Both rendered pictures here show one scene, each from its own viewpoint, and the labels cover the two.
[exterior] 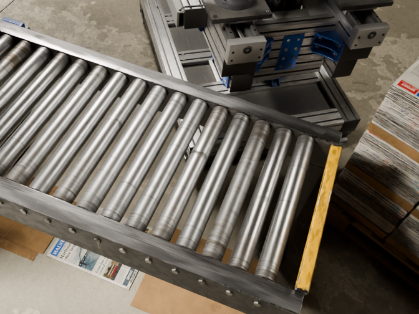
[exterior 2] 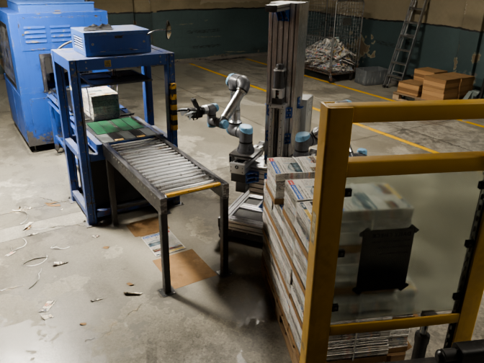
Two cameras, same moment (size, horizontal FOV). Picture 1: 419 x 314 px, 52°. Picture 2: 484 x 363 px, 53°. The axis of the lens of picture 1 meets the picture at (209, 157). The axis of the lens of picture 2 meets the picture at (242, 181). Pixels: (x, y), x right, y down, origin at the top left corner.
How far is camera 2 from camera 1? 3.17 m
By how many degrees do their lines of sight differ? 45
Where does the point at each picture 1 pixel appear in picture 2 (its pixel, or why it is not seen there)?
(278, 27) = (261, 167)
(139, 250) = (140, 180)
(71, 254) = (148, 240)
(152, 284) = not seen: hidden behind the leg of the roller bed
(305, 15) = not seen: hidden behind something
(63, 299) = (133, 249)
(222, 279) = (151, 189)
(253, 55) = (239, 171)
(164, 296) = not seen: hidden behind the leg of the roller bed
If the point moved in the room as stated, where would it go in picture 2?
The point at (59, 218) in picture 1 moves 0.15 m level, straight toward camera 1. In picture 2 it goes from (131, 171) to (124, 178)
